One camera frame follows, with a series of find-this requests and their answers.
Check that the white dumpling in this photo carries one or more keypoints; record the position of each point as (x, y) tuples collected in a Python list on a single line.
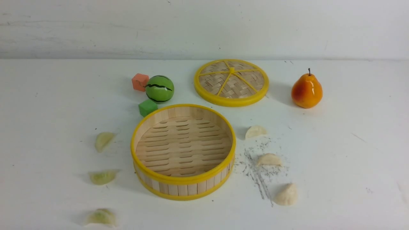
[(255, 131), (269, 159), (287, 196)]

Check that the green dumpling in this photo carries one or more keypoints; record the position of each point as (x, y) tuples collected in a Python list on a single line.
[(103, 140), (102, 216), (103, 177)]

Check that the woven bamboo steamer lid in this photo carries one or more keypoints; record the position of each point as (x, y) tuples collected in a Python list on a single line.
[(231, 83)]

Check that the bamboo steamer tray yellow rim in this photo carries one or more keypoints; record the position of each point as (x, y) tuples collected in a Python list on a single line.
[(183, 152)]

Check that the green toy watermelon ball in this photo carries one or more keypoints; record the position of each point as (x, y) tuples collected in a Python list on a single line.
[(159, 89)]

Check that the green foam cube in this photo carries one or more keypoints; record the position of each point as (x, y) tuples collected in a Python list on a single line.
[(146, 107)]

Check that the orange foam cube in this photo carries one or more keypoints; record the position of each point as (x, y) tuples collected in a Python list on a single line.
[(139, 82)]

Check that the orange toy pear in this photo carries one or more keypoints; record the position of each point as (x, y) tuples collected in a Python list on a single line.
[(307, 91)]

